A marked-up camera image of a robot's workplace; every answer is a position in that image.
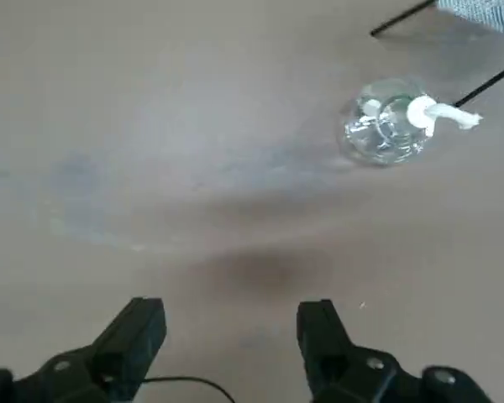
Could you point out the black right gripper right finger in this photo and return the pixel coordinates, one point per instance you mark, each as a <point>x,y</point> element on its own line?
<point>329,346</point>

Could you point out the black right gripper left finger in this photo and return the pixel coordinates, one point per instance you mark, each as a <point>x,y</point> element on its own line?
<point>122,342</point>

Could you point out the clear glass alcohol lamp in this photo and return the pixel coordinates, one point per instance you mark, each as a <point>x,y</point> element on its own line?
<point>382,134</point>

